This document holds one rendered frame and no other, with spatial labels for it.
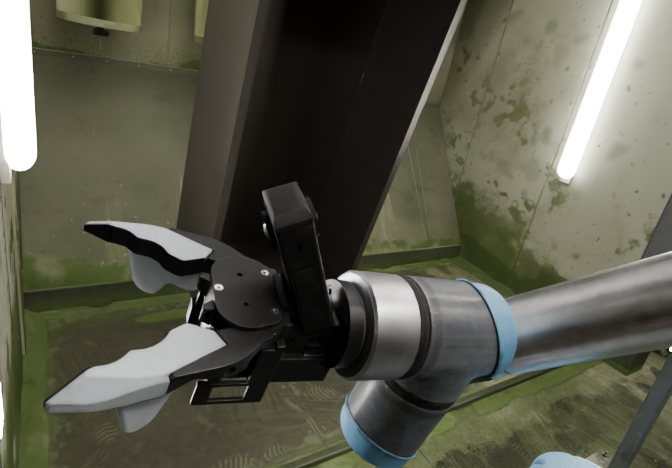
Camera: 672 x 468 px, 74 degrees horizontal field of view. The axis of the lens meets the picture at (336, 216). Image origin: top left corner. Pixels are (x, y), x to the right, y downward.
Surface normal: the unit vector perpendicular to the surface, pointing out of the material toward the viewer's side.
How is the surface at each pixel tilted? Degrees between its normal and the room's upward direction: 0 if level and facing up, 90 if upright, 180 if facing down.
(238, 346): 14
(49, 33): 90
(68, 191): 57
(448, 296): 24
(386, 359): 91
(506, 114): 90
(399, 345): 73
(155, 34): 90
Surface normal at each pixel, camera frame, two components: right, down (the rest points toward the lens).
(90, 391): 0.44, -0.23
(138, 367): 0.37, -0.81
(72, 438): 0.18, -0.92
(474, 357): 0.39, 0.33
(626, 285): -0.69, -0.56
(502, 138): -0.84, 0.04
